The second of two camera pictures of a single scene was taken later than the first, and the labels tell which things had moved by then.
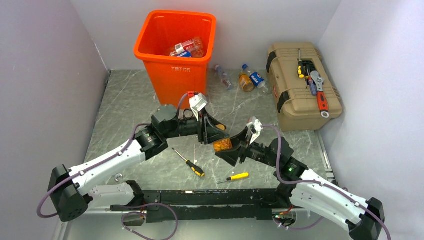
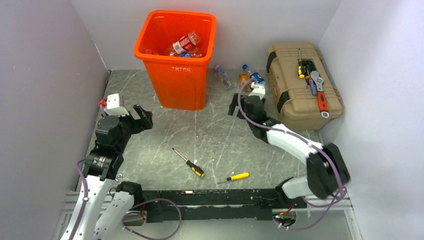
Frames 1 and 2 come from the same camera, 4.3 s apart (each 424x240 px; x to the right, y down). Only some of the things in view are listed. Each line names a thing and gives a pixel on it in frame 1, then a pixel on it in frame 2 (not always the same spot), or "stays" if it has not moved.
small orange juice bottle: (223, 144) -> (149, 51)
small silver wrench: (118, 175) stays
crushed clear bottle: (219, 72) stays
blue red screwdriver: (312, 86) stays
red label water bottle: (195, 46) -> (187, 43)
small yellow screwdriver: (236, 177) stays
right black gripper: (240, 141) -> (234, 103)
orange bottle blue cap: (246, 83) stays
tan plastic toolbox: (298, 109) stays
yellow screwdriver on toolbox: (300, 67) stays
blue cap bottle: (185, 54) stays
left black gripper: (208, 132) -> (140, 124)
